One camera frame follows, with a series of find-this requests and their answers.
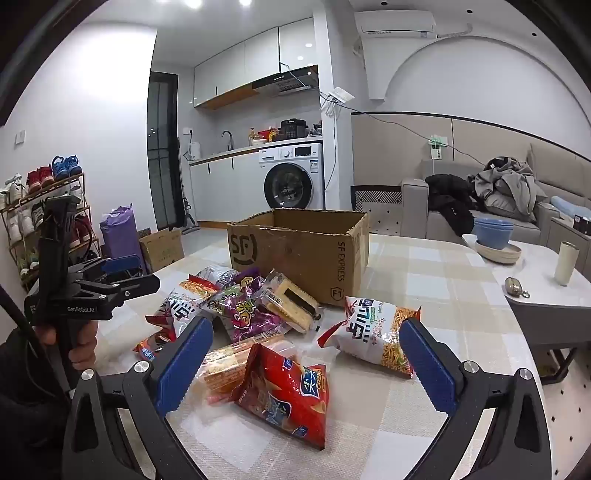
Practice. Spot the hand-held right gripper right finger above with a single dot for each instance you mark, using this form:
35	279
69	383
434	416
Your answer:
427	364

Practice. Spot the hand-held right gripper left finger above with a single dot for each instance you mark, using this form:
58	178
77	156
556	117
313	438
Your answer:
184	364

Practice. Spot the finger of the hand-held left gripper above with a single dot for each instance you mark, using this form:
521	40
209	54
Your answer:
120	265
138	286

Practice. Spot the red cookie packet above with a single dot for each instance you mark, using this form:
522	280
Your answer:
152	348

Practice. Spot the orange biscuit packet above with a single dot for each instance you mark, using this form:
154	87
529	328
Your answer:
226	369

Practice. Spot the white orange noodle snack packet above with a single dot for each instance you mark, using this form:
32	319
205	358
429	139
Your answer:
369	332
184	309

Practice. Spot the clear biscuit stick packet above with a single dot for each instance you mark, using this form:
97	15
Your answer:
212	276

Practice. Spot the purple snack packet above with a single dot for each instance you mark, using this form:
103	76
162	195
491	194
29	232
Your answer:
231	295
249	318

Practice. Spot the red chip packet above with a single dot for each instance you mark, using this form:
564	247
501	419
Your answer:
281	397

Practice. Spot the yellow cracker packet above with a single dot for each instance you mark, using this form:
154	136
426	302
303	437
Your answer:
291	302

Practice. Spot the brown cardboard box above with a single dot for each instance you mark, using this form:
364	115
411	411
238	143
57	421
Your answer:
295	258

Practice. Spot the person's left forearm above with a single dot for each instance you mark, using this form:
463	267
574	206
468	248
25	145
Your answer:
27	415

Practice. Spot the person's left hand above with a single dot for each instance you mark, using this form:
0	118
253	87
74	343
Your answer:
85	344

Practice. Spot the purple plastic bag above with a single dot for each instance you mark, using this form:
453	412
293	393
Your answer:
120	235

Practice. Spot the metal shoe rack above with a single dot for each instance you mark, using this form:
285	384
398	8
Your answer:
14	249

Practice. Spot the small cardboard box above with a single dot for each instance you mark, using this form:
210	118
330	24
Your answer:
161	249

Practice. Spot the beige checkered tablecloth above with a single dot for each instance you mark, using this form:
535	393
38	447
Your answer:
415	286

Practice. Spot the rows of assorted shoes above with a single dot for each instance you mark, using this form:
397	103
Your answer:
64	167

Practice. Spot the dark glass door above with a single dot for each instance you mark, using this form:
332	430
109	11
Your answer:
161	152

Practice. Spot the white base cabinets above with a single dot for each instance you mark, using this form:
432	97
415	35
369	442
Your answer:
226	189

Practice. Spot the beige plate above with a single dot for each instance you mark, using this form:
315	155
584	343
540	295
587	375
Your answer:
501	254

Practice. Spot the white kettle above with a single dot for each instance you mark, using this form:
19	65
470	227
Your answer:
194	152

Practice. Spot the blue bowl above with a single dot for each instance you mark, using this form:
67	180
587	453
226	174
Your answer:
493	230

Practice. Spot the grey sofa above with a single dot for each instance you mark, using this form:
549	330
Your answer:
508	226

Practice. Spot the black jacket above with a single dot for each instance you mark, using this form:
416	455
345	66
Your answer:
450	203

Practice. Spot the black faucet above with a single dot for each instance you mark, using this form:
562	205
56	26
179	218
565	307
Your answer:
228	138

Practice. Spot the white cup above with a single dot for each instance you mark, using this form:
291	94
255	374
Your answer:
566	265

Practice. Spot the black white patterned cushion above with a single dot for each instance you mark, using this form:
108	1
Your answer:
376	201

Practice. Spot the white washing machine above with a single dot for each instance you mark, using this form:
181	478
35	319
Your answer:
291	180

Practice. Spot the grey clothes pile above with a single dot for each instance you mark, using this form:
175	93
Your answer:
508	184

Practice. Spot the light blue pillow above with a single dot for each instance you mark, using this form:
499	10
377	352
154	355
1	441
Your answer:
565	206

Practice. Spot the black flat box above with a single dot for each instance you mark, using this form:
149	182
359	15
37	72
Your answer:
582	223

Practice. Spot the black pressure cooker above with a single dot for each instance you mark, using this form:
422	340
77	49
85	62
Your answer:
294	129

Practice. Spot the range hood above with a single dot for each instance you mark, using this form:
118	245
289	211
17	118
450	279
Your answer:
291	83

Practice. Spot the white power strip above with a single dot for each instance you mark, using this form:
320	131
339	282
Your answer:
339	96

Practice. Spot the white air conditioner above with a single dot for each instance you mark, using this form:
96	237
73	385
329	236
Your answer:
397	23

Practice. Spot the wall socket with charger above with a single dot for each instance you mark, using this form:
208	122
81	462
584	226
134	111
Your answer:
436	145

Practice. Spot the white wall cabinets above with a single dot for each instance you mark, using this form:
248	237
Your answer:
240	60

